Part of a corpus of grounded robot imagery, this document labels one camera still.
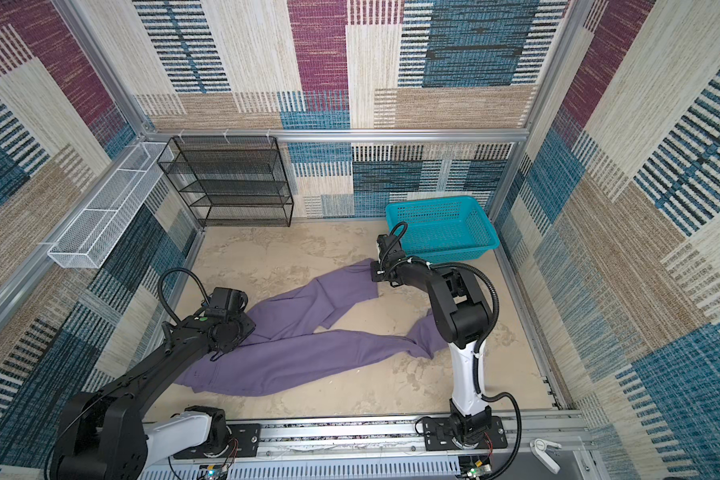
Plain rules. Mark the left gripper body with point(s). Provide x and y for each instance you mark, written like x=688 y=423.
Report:
x=234 y=335

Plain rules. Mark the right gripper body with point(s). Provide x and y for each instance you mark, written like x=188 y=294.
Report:
x=381 y=273

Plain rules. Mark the purple trousers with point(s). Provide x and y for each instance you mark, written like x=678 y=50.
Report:
x=294 y=341

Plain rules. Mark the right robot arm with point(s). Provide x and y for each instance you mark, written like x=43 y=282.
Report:
x=464 y=304

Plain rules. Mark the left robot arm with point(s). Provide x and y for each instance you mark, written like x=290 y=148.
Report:
x=102 y=435

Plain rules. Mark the teal plastic basket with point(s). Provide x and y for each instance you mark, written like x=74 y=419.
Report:
x=446 y=229

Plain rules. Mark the black mesh shelf rack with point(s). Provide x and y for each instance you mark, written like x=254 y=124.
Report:
x=230 y=181

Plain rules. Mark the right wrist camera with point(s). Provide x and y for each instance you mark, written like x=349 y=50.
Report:
x=389 y=245

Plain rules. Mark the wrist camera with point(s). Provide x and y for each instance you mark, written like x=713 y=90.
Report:
x=224 y=302
x=389 y=245

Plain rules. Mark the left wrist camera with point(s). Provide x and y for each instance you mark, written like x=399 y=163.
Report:
x=224 y=302

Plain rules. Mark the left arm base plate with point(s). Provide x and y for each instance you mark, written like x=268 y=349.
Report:
x=239 y=441

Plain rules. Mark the white wire mesh tray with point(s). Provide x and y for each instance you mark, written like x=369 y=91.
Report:
x=93 y=234

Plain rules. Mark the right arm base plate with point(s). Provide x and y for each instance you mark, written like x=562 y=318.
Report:
x=445 y=433

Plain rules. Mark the white clamp handle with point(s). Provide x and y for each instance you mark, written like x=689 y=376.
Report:
x=540 y=449

